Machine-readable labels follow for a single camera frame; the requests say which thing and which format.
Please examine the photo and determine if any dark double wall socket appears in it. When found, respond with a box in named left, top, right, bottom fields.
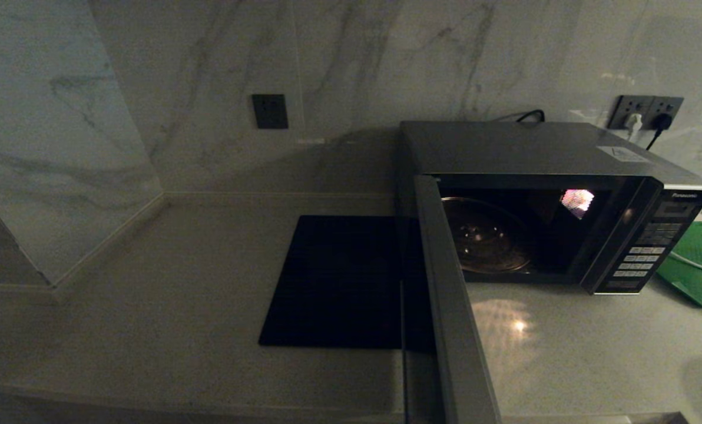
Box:
left=608, top=95, right=685, bottom=131

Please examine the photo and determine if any black curved cable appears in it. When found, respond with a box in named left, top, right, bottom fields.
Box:
left=492, top=110, right=546, bottom=123

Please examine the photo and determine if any white warning sticker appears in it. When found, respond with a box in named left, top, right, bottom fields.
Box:
left=597, top=146, right=652, bottom=163

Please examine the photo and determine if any silver microwave oven body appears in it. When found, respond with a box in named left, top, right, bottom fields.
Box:
left=395, top=121, right=702, bottom=295

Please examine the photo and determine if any black power plug with cord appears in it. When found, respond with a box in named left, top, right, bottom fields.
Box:
left=646, top=114, right=674, bottom=151

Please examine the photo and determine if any black induction cooktop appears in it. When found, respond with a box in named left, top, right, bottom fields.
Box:
left=259, top=215, right=405, bottom=349

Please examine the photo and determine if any dark single wall socket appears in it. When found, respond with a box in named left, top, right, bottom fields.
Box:
left=252, top=94, right=289, bottom=130

